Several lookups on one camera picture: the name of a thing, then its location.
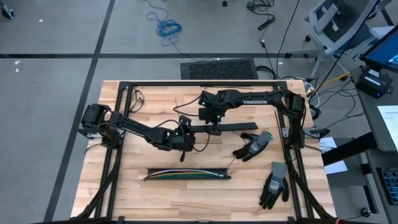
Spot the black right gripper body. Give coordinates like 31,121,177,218
198,105,224,126

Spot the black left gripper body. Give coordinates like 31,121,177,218
169,126,197,154

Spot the white cable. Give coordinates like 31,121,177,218
148,169,220,179

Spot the black duct cover strip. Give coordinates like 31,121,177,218
188,121,259,134

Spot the dull grey zip tie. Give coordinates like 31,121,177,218
231,130,247,144

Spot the bundle of coloured cables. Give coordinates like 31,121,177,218
144,174,221,181

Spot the black slotted cable duct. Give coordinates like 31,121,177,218
146,167,233,182

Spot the multicoloured wire bundle with connector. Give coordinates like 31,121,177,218
149,172,221,180

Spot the grey black work glove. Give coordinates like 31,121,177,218
259,161,290,210
232,130,274,162

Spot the white plug adapter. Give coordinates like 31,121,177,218
303,79,317,96

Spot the black power strip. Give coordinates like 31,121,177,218
257,17,276,31

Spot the black desk leg bar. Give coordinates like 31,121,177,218
321,131,379,166

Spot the grey office chair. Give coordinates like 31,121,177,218
304,0,393,78

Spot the small black computer box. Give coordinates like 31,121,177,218
355,66,394,100

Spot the grey desk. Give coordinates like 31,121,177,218
350,63,398,224

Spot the white printed paper sheet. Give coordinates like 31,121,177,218
377,105,398,144

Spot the black keyboard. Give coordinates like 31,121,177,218
375,166,398,206

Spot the black computer monitor blue screen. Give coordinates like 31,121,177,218
360,24,398,74

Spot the black left wrist camera cable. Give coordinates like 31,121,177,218
152,119,211,153

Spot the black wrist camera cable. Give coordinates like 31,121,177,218
152,119,211,153
172,95,203,118

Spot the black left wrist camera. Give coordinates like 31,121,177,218
178,114,193,129

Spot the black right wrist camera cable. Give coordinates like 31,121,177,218
172,95,203,118

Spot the black looped frame cable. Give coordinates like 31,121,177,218
128,88,146,113

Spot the black aluminium table frame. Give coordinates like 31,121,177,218
74,80,336,224

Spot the blue coiled floor cable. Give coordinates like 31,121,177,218
145,0,205,62

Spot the long black hanging cable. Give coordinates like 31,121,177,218
310,0,382,97
275,0,302,68

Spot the black floor cable pile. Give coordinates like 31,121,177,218
246,0,276,20

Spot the yellow network cable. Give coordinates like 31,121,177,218
310,71,352,94

